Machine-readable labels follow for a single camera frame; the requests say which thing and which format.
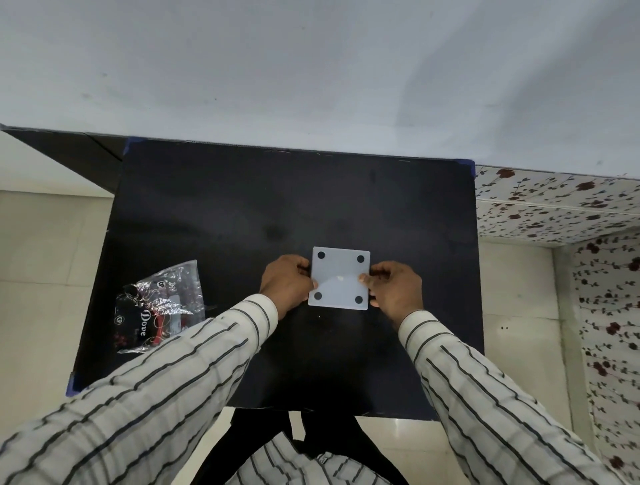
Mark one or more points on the person's left forearm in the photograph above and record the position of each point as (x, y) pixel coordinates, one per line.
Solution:
(150, 389)

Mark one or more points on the person's black trousers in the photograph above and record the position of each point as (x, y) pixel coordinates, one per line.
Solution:
(340, 429)

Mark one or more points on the person's right forearm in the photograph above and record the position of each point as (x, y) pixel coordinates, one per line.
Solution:
(480, 399)

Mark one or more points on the person's left thumb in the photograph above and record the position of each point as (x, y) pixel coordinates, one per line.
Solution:
(308, 289)

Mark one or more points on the blue tape corner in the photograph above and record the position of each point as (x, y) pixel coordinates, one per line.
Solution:
(466, 164)
(71, 385)

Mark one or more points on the floral patterned covering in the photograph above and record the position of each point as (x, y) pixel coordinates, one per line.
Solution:
(600, 260)

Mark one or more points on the black table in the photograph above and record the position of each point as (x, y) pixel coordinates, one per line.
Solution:
(280, 200)

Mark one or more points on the person's right hand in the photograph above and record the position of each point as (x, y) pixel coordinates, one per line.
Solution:
(397, 292)

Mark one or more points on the white square board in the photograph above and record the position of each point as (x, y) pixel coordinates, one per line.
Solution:
(340, 277)

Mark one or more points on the clear plastic bag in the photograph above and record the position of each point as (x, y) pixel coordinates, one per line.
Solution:
(175, 295)

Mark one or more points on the person's right thumb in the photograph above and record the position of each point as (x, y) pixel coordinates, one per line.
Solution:
(368, 279)

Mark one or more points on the person's left hand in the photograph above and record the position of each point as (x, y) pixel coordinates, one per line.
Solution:
(282, 282)

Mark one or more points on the black packet with white print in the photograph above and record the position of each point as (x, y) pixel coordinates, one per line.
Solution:
(137, 325)

